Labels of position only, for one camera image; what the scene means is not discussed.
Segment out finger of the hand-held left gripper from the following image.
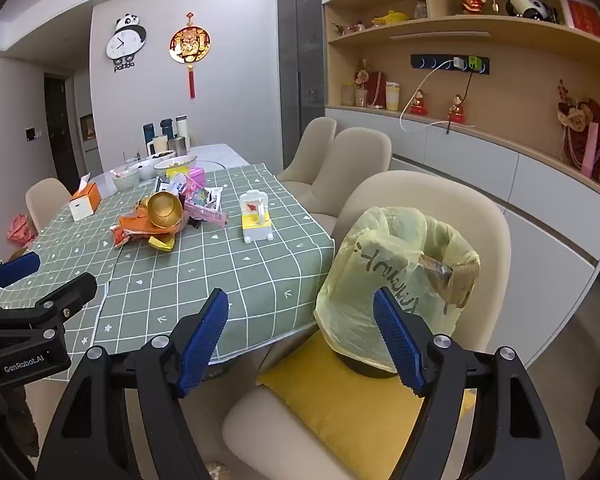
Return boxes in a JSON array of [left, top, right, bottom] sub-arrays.
[[0, 272, 98, 332], [0, 251, 42, 311]]

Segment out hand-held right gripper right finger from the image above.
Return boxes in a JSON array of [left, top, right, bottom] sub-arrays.
[[372, 287, 566, 480]]

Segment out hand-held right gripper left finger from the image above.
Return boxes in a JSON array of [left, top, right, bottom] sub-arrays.
[[35, 288, 230, 480]]

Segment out bin with yellow plastic bag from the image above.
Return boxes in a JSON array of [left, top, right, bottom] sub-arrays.
[[314, 206, 481, 377]]

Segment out pile of snack wrappers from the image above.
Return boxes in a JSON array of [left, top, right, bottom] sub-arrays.
[[111, 172, 228, 251]]

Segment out gold ingot-shaped bowl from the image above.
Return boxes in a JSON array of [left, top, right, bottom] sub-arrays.
[[146, 191, 185, 231]]

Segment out person's left forearm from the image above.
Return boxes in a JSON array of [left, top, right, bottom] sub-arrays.
[[2, 385, 28, 443]]

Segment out red cloth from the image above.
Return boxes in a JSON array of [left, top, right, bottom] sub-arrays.
[[7, 213, 36, 246]]

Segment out beige upholstered chair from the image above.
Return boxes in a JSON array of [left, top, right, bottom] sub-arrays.
[[25, 178, 73, 233], [222, 170, 512, 480], [285, 127, 393, 231], [276, 117, 337, 183]]

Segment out brown paper packet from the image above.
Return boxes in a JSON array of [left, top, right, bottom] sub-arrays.
[[419, 254, 480, 308]]

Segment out orange and white tissue box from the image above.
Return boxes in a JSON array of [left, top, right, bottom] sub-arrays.
[[68, 172, 101, 221]]

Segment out yellow seat cushion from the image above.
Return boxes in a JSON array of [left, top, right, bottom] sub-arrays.
[[256, 332, 476, 466]]

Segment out green checked tablecloth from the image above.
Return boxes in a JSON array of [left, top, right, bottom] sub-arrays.
[[10, 162, 337, 366]]

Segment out small white bowl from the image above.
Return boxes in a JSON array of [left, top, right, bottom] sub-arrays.
[[112, 167, 141, 192]]

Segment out white and yellow toy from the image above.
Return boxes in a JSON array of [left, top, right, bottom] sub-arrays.
[[239, 191, 275, 245]]

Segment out dark wooden door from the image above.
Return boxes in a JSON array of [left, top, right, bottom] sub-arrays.
[[44, 72, 76, 186]]

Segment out large white bowl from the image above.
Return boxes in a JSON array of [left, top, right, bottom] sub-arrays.
[[153, 155, 198, 179]]

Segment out white sideboard cabinet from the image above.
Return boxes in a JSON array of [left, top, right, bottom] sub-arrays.
[[325, 106, 600, 366]]

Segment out red gift bag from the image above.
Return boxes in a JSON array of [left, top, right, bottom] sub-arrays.
[[365, 71, 388, 107]]

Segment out artificial flower ornament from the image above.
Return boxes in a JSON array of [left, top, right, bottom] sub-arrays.
[[352, 59, 372, 91]]

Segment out black power strip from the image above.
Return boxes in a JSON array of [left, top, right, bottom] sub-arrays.
[[411, 53, 491, 77]]

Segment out yellow shelf toy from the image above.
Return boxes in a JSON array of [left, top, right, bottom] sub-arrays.
[[371, 10, 411, 27]]

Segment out panda bottle holder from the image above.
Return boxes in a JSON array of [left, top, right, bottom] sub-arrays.
[[527, 0, 561, 23]]

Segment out red framed picture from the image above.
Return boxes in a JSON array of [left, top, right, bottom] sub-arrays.
[[555, 0, 600, 43]]

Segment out white charging cable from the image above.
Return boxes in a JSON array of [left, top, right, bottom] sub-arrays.
[[399, 62, 456, 133]]

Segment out panda wall clock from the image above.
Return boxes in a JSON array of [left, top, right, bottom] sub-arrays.
[[105, 12, 147, 73]]

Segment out black charging cable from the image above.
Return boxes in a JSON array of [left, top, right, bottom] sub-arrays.
[[447, 69, 476, 135]]

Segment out wooden wall shelf unit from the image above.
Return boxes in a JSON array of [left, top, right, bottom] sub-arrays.
[[322, 0, 600, 206]]

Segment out red gold wall ornament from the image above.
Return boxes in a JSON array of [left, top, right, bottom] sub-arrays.
[[168, 10, 212, 100]]

